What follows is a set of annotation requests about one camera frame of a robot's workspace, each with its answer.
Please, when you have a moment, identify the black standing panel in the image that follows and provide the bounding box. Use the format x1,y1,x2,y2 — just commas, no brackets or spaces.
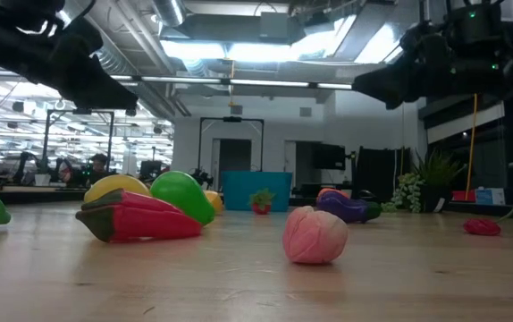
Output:
357,146,412,198

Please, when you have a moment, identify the leafy red toy strawberry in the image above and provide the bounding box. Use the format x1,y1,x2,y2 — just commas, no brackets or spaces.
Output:
248,188,276,216

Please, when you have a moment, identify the silver ceiling duct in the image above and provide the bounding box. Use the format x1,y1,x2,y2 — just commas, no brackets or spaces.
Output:
151,0,187,28

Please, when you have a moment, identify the blue cardboard box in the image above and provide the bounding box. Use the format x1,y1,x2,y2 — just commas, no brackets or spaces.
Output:
475,187,507,206

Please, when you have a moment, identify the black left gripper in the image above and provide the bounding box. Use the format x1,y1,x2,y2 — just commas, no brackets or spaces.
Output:
0,17,139,111

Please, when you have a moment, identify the yellow toy banana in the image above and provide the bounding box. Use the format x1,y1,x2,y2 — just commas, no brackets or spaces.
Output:
203,190,225,215

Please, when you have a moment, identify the yellow toy lemon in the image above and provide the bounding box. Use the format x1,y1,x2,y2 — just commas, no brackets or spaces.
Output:
83,174,151,205

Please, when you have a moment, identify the purple toy eggplant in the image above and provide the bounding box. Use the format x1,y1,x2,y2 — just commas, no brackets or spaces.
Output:
315,190,383,225

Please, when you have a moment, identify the red box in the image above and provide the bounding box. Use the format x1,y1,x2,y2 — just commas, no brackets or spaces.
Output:
451,190,477,203

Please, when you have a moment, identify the yellow hanging strap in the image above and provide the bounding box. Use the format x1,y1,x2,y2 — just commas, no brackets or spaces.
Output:
464,92,480,201

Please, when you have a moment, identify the black gantry frame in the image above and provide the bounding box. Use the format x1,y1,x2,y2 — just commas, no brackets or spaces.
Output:
41,108,115,174
198,116,265,172

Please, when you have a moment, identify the green toy pear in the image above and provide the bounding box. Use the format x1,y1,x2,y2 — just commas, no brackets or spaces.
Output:
149,170,216,226

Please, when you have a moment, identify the green potted artificial plant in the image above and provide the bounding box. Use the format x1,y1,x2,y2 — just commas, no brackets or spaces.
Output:
372,148,468,215

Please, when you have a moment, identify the long ceiling light fixture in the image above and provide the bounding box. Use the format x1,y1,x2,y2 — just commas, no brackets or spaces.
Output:
108,74,356,90

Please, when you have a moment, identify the small black monitor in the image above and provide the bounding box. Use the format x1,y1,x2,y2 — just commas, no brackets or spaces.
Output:
139,159,163,180

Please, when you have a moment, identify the orange toy orange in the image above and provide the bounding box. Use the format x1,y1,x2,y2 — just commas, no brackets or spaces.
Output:
317,187,350,200

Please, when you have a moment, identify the red toy chili pepper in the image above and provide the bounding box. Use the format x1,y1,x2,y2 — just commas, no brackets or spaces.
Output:
75,188,204,244

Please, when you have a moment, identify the person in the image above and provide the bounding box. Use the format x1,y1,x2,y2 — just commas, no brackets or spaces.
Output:
87,153,117,185

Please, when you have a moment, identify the black wall television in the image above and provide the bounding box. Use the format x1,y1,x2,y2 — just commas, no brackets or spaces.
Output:
312,142,347,171

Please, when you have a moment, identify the black aluminium table frame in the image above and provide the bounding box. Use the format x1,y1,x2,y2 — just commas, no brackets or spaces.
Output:
0,185,513,221

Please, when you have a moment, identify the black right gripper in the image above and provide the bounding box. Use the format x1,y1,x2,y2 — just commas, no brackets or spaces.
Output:
352,21,508,111

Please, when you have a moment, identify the blue plastic tupperware container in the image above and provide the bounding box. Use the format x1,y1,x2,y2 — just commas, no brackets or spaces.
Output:
221,171,293,212

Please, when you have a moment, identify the red toy cherry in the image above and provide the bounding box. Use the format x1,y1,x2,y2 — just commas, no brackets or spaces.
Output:
463,186,513,237

